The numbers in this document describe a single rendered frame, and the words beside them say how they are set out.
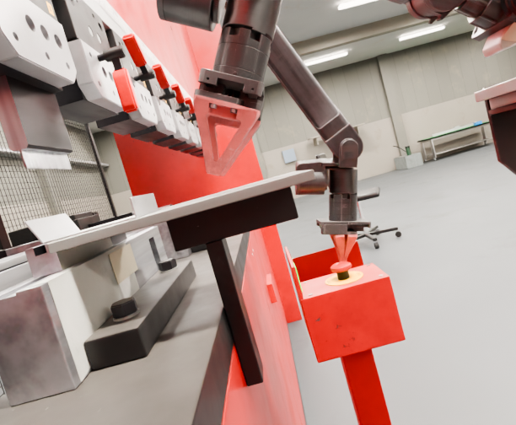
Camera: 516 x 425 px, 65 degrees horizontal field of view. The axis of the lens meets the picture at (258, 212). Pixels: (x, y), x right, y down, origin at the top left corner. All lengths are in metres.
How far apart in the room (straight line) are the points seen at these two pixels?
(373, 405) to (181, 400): 0.64
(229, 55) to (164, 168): 2.26
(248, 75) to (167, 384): 0.30
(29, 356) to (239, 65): 0.33
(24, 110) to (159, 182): 2.23
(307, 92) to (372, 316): 0.42
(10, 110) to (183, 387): 0.33
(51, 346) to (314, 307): 0.46
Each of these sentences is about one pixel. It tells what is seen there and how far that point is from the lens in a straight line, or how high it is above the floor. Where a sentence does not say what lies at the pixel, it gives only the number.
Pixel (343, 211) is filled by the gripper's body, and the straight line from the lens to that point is 0.82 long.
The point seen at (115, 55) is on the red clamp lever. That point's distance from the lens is 0.67.
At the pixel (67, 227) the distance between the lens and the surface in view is 0.53.
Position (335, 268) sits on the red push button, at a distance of 0.76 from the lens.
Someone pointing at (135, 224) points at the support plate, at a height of 1.00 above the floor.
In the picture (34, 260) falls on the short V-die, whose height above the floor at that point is 0.99.
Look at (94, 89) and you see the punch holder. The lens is 0.63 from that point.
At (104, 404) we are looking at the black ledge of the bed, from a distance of 0.35.
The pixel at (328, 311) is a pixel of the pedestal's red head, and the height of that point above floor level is 0.75.
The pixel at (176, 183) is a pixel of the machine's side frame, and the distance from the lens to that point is 2.67.
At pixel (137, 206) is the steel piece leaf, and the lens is 0.44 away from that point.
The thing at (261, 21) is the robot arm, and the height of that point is 1.16.
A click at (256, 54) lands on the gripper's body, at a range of 0.45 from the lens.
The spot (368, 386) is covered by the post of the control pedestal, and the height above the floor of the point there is 0.55.
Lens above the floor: 1.01
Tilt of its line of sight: 5 degrees down
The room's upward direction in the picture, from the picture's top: 16 degrees counter-clockwise
